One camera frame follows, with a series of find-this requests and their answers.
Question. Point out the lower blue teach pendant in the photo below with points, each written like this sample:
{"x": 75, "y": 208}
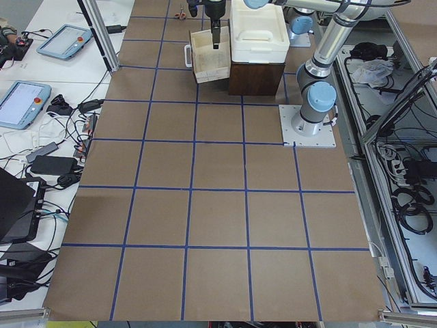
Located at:
{"x": 22, "y": 103}

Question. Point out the black power adapter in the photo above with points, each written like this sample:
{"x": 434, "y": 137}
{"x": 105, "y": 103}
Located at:
{"x": 53, "y": 165}

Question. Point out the blue teach pendant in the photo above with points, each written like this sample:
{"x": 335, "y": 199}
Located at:
{"x": 22, "y": 103}
{"x": 65, "y": 42}

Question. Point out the upper blue teach pendant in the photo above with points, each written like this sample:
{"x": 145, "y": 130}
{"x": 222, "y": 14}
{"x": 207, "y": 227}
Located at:
{"x": 65, "y": 42}

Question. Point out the white crumpled cloth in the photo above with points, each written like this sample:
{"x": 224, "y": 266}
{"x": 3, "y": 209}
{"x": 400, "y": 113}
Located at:
{"x": 375, "y": 73}

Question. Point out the light wooden drawer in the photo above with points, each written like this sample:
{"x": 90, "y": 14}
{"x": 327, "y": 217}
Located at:
{"x": 208, "y": 64}

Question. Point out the orange grey scissors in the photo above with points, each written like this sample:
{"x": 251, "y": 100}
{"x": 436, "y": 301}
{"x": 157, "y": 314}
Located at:
{"x": 181, "y": 15}

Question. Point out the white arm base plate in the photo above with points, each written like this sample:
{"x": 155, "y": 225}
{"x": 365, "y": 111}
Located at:
{"x": 299, "y": 133}

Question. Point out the white foam tray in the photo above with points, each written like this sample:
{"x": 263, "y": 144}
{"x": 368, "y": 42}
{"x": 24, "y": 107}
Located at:
{"x": 258, "y": 57}

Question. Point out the black laptop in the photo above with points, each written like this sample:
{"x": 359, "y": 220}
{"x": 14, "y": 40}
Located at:
{"x": 21, "y": 200}

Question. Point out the dark brown wooden cabinet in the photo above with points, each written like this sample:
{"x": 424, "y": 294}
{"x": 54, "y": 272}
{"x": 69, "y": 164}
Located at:
{"x": 254, "y": 79}

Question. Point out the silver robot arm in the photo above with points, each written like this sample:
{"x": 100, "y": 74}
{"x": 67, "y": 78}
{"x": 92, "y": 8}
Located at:
{"x": 300, "y": 24}
{"x": 319, "y": 96}

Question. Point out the aluminium frame post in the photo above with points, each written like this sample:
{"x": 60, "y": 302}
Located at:
{"x": 93, "y": 17}

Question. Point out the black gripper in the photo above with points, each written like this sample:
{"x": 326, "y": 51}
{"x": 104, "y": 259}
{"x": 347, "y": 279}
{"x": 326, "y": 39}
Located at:
{"x": 215, "y": 13}

